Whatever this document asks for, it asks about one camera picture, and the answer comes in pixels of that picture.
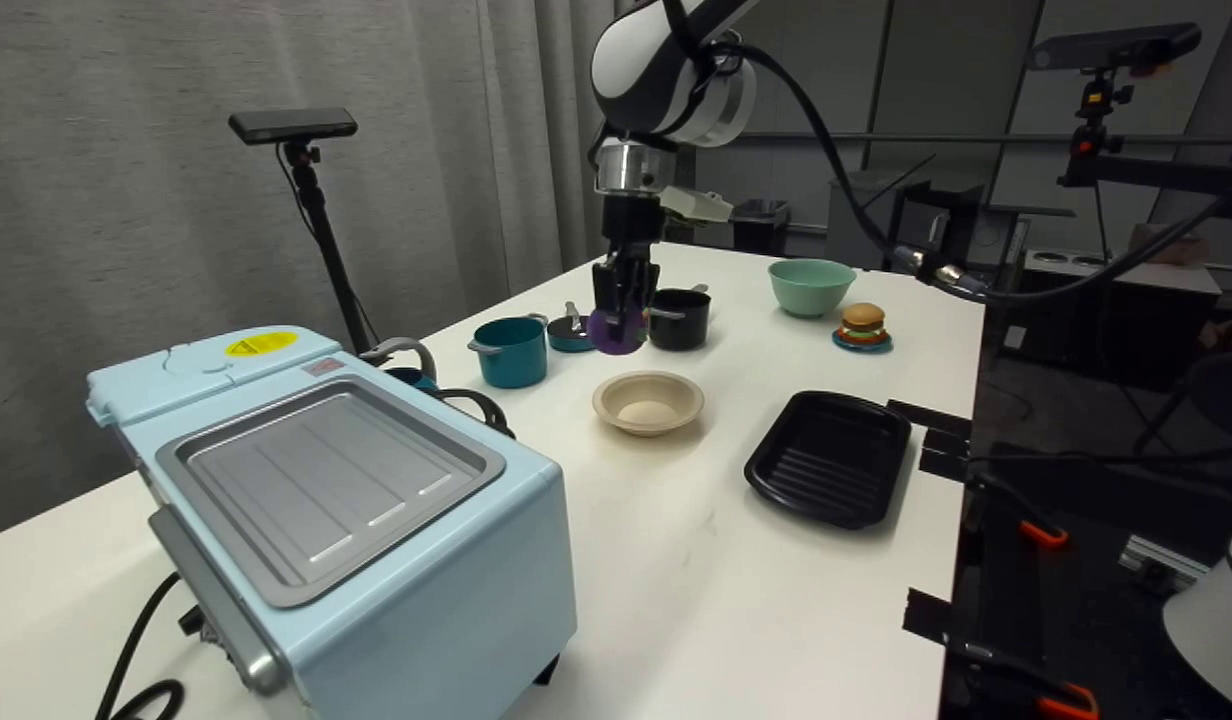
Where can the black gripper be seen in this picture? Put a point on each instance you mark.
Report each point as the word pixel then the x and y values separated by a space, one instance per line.
pixel 630 231

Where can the purple small dish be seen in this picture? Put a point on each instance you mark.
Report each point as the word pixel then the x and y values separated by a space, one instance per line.
pixel 617 332

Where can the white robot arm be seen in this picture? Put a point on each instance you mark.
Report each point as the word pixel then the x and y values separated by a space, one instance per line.
pixel 660 67

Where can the beige plate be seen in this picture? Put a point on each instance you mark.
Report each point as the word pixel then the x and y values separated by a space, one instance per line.
pixel 648 401

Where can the teal toy pot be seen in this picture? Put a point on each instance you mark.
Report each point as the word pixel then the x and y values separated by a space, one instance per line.
pixel 512 353

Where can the toy burger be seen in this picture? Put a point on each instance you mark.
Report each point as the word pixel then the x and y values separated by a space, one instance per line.
pixel 861 324

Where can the black cup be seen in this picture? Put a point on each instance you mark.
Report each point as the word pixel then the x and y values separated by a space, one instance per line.
pixel 681 323

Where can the mint green bowl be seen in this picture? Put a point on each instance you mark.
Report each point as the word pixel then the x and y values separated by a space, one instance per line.
pixel 810 284

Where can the black baking tray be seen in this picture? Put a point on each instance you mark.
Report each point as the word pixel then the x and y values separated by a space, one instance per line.
pixel 831 456

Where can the black tripod stand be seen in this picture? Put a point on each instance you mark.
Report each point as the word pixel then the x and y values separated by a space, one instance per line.
pixel 326 240

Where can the light blue toaster oven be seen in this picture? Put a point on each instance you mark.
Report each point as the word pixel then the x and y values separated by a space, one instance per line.
pixel 378 534

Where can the grey curtain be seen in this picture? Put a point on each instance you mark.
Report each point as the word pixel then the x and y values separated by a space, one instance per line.
pixel 109 201

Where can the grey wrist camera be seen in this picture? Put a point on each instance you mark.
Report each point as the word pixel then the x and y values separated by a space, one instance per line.
pixel 696 204

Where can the black camera on tripod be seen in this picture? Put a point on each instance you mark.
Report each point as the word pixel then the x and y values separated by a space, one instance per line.
pixel 293 124

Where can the black camera on clamp mount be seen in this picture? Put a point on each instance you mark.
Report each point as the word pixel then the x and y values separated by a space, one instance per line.
pixel 1118 46

